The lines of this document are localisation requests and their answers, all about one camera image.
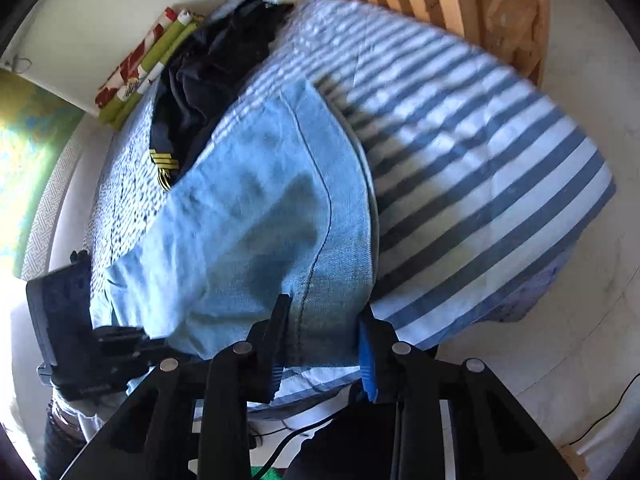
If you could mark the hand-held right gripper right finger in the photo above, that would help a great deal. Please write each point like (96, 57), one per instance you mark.
(369, 370)

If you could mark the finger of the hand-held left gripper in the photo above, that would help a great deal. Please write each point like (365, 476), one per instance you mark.
(132, 352)
(122, 335)

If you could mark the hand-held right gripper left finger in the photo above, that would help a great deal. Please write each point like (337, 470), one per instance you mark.
(267, 360)

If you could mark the light blue jeans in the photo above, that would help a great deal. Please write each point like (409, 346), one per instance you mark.
(250, 210)

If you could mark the person's body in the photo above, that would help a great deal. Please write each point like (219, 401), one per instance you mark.
(65, 435)

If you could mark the white power strip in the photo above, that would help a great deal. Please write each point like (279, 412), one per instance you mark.
(575, 457)

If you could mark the blue white striped bed quilt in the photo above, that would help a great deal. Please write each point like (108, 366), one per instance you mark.
(475, 170)

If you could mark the red floral folded blanket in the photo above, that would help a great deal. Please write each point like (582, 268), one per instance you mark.
(130, 65)

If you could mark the black garment with yellow stripes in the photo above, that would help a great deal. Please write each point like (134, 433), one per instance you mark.
(220, 60)

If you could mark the landscape wall poster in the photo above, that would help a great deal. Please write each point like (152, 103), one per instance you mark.
(30, 160)

